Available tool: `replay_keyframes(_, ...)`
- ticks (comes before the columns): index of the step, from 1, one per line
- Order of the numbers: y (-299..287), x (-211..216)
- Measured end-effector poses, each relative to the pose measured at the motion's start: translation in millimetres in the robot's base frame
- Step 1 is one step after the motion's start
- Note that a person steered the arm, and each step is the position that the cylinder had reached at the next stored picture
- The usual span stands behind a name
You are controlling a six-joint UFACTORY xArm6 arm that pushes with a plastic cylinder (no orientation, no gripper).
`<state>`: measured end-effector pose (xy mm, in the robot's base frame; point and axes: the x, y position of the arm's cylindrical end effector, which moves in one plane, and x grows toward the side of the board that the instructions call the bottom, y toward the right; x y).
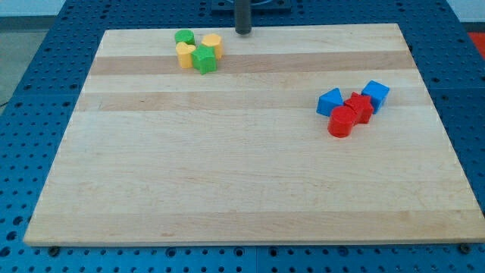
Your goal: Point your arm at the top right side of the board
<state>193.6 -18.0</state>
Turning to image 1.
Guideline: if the grey cylindrical robot arm stick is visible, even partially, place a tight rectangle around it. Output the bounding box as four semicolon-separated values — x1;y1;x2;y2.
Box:
234;0;252;35

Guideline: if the wooden board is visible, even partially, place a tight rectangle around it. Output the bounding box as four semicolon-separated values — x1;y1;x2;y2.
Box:
23;24;484;246

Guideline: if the green star block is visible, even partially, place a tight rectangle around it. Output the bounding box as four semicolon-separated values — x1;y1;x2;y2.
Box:
191;45;217;74

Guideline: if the blue triangle block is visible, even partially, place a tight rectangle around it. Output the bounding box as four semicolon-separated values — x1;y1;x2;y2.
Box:
316;88;343;117

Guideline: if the red cylinder block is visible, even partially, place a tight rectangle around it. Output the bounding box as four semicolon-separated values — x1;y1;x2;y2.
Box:
327;105;357;138

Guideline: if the yellow hexagon block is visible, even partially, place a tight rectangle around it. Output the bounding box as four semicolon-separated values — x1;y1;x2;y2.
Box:
202;33;224;60

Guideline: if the yellow heart block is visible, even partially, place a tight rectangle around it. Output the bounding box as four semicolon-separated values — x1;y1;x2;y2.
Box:
176;42;196;69

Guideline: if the green cylinder block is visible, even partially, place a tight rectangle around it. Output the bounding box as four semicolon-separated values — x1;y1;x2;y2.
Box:
174;29;196;45

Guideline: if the red star block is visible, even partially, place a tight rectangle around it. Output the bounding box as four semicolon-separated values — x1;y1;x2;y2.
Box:
343;93;374;125

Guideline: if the blue cube block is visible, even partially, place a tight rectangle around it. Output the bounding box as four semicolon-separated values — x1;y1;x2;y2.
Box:
361;80;390;114

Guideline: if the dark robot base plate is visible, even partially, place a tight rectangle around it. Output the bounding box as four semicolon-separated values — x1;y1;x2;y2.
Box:
210;0;293;14

